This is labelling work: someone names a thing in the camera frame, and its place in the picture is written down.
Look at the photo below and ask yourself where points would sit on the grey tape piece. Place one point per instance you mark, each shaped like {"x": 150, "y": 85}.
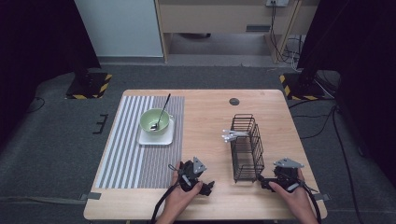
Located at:
{"x": 322, "y": 197}
{"x": 92, "y": 196}

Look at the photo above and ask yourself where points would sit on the person's right hand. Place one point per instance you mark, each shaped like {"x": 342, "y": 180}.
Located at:
{"x": 295, "y": 199}

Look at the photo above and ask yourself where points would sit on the light wooden desk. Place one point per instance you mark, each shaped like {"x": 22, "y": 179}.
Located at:
{"x": 218, "y": 18}

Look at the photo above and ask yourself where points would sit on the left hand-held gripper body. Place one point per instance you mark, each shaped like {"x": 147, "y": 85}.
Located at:
{"x": 190, "y": 175}

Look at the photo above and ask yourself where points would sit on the black stand with striped base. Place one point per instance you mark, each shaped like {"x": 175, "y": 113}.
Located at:
{"x": 88, "y": 85}
{"x": 303, "y": 87}

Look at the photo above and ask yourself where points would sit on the grey striped placemat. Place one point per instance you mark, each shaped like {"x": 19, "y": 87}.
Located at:
{"x": 124, "y": 155}

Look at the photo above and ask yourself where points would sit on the green bowl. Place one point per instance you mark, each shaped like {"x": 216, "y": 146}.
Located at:
{"x": 148, "y": 119}

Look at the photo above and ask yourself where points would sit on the person's left hand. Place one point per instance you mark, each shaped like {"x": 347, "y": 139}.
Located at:
{"x": 179, "y": 199}

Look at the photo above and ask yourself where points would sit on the grey desk label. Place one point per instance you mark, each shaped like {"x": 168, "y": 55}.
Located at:
{"x": 257, "y": 28}

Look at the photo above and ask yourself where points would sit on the white square plate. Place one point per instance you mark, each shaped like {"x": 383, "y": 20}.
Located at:
{"x": 155, "y": 140}

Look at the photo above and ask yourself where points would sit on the grey power strip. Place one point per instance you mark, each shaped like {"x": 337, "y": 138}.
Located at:
{"x": 276, "y": 2}

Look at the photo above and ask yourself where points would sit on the black curtain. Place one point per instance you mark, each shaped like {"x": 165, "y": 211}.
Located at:
{"x": 361, "y": 46}
{"x": 37, "y": 46}

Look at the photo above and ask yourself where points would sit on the white panel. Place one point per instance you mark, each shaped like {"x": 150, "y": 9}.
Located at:
{"x": 121, "y": 28}

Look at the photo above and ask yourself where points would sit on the grey table grommet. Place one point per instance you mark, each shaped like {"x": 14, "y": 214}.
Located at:
{"x": 234, "y": 101}

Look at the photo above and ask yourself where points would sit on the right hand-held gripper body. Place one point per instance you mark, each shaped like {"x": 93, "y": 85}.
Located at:
{"x": 285, "y": 175}

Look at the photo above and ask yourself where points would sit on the grey floor strip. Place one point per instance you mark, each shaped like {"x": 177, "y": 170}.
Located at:
{"x": 37, "y": 199}

